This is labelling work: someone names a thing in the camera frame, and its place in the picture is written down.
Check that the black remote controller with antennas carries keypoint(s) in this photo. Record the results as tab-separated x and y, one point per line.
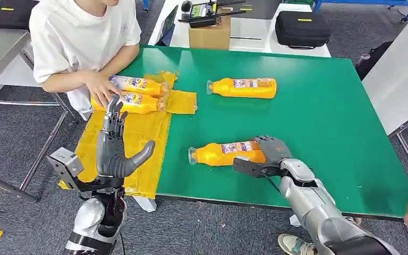
202	14

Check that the white table leg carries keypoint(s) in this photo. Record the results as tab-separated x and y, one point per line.
295	221
146	204

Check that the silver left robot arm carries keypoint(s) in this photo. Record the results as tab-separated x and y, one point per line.
88	218

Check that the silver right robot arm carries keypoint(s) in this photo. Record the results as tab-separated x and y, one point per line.
313	207

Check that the orange drink bottle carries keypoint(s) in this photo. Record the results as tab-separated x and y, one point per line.
144	86
232	89
218	156
144	105

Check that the person's right hand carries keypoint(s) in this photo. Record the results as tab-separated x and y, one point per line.
100	88

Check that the green table mat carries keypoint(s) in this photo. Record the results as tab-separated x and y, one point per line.
330	123

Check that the brown cardboard box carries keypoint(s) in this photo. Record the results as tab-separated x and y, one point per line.
209	37

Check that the yellow plastic sheet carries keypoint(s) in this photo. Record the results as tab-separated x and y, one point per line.
144	140

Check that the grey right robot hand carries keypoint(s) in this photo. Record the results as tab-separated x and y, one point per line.
274	149

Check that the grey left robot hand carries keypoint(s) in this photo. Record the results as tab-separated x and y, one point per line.
110	155

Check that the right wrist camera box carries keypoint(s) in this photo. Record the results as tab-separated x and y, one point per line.
253	168

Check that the grey table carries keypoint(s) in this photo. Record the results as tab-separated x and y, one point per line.
401	81

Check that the white table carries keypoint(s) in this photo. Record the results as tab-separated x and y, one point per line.
249	38

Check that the black carry case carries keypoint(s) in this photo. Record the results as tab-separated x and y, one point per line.
302	29
8	15

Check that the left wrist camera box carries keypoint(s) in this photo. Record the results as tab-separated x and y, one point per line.
65	167

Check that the blue metal frame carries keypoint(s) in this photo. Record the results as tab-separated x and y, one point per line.
366	1

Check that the black backpack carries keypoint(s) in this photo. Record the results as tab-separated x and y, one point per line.
372	60

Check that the black computer mouse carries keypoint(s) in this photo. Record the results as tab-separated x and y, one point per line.
186	6

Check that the dark laptop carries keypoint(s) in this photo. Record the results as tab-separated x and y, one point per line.
167	27

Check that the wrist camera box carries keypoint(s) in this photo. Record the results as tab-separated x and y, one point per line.
65	167
253	168

